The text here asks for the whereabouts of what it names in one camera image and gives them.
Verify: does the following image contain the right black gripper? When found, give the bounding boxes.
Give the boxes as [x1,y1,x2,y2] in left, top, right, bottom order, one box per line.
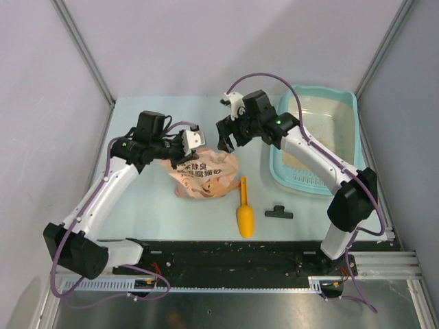
[216,106,261,154]

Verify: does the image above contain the pink cat litter bag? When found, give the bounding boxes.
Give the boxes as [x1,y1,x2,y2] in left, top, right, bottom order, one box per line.
[161,148,240,199]

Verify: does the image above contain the yellow plastic litter scoop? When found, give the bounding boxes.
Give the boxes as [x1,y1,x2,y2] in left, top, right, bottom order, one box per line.
[237,177,255,239]

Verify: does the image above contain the black bag clip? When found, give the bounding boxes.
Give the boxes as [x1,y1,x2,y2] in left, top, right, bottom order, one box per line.
[264,205,294,219]

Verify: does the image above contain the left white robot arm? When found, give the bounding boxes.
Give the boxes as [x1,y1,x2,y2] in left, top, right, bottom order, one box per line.
[43,111,205,280]

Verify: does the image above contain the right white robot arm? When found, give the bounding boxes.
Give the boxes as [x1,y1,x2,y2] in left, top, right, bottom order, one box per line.
[216,90,377,275]

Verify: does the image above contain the clean litter in box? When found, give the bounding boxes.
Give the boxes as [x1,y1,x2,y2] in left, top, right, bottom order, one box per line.
[300,95,359,166]

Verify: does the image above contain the teal plastic litter box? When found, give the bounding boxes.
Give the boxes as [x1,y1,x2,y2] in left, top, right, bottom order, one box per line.
[268,84,362,197]

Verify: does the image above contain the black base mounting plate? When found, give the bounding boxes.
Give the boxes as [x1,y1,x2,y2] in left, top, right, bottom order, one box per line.
[70,239,359,277]

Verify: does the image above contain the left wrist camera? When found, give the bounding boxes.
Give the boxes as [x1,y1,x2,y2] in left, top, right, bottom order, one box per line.
[182,125,206,156]

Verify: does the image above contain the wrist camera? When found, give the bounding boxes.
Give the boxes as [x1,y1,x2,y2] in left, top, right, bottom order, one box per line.
[182,125,206,156]
[220,92,246,121]

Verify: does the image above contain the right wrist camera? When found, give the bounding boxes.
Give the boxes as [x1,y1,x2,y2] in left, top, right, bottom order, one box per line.
[220,92,246,121]

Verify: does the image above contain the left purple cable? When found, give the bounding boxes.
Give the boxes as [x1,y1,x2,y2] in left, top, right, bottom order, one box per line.
[49,120,171,308]

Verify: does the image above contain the grey slotted cable duct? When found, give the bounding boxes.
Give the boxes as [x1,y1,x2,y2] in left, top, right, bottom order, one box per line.
[75,276,322,293]

